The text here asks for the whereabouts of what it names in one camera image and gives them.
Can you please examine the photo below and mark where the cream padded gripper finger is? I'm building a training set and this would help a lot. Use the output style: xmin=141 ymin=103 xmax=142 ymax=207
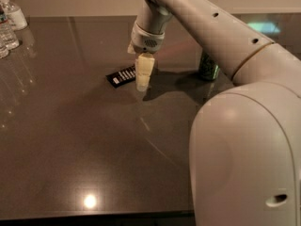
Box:
xmin=135 ymin=53 xmax=155 ymax=91

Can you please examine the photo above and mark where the black rxbar chocolate wrapper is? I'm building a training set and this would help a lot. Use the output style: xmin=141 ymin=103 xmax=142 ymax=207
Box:
xmin=106 ymin=65 xmax=135 ymax=88

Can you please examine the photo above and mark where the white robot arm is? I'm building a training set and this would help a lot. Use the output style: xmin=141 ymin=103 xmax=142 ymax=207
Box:
xmin=129 ymin=0 xmax=301 ymax=226

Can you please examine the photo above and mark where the green soda can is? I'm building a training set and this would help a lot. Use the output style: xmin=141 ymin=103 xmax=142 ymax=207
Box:
xmin=198 ymin=51 xmax=219 ymax=81

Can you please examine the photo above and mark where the white hand sanitizer bottle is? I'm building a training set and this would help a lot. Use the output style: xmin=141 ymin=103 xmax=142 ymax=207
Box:
xmin=0 ymin=0 xmax=27 ymax=31

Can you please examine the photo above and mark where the clear plastic water bottle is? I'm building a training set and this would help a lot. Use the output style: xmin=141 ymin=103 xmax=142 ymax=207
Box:
xmin=0 ymin=6 xmax=20 ymax=50

